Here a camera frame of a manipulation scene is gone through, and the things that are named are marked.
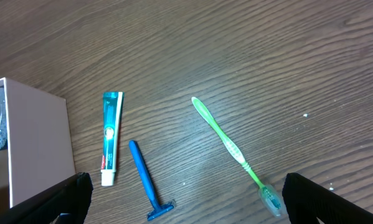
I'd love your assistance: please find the white cardboard box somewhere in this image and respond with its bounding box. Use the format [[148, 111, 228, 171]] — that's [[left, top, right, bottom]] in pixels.
[[0, 78, 75, 211]]

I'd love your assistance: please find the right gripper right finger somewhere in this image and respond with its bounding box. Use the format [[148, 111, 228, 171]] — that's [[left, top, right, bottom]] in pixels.
[[282, 173, 373, 224]]

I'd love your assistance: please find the blue disposable razor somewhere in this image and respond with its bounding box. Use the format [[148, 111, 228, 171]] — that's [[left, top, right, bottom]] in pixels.
[[129, 140, 176, 221]]

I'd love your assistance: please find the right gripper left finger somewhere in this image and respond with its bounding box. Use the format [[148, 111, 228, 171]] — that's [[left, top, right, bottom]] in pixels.
[[0, 172, 93, 224]]

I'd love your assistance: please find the teal toothpaste tube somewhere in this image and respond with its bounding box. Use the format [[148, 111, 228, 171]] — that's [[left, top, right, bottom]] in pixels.
[[101, 91, 124, 187]]

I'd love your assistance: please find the green toothbrush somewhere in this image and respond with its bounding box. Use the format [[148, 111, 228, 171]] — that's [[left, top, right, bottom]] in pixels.
[[191, 96, 286, 217]]

